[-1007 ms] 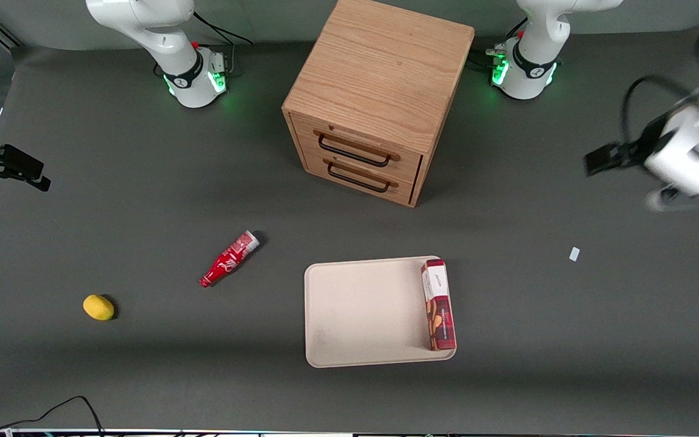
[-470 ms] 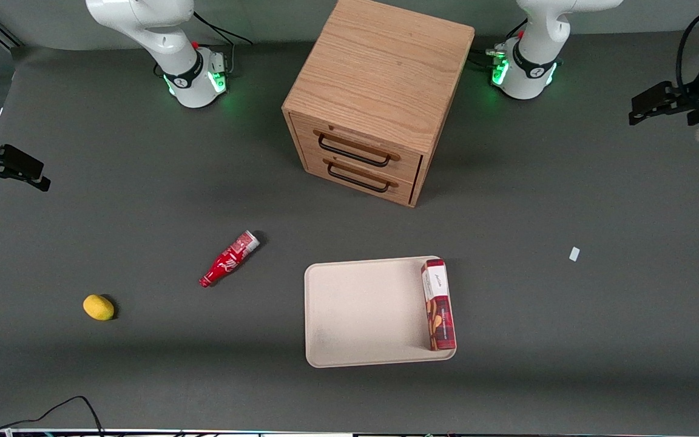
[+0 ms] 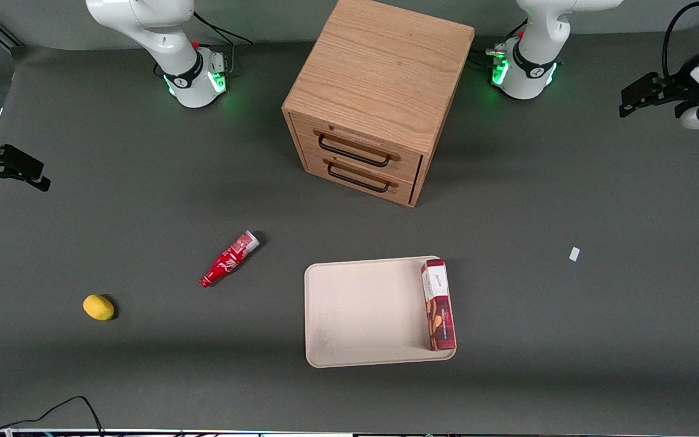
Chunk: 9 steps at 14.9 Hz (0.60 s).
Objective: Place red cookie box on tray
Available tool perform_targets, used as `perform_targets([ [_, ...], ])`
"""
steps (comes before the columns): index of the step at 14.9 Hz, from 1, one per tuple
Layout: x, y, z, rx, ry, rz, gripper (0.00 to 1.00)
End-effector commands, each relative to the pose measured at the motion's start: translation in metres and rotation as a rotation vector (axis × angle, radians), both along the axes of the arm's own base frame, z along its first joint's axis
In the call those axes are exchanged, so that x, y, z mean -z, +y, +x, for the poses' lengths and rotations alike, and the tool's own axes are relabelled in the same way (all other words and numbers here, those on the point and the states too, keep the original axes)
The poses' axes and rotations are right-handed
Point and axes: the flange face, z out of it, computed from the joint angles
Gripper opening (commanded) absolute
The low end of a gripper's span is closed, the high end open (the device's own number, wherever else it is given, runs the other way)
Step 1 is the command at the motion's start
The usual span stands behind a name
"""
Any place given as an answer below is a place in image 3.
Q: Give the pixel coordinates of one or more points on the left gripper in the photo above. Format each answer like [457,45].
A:
[681,83]

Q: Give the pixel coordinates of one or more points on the red cookie box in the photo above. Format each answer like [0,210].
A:
[438,309]

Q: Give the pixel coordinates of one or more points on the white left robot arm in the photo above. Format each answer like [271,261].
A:
[537,54]

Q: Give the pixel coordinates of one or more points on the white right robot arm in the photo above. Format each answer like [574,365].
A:
[161,30]

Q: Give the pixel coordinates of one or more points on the beige rectangular tray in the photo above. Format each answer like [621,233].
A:
[361,312]

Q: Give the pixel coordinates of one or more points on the yellow lemon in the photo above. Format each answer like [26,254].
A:
[98,307]

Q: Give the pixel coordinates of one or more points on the small white paper scrap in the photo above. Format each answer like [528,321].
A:
[574,254]

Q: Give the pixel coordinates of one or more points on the red cola bottle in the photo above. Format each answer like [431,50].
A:
[227,261]

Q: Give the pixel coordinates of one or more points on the wide wooden drawer front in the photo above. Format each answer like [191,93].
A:
[404,164]

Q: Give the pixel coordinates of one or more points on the narrow wooden drawer front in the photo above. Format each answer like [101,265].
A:
[401,191]

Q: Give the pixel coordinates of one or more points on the wooden two-drawer cabinet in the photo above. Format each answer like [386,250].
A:
[380,67]

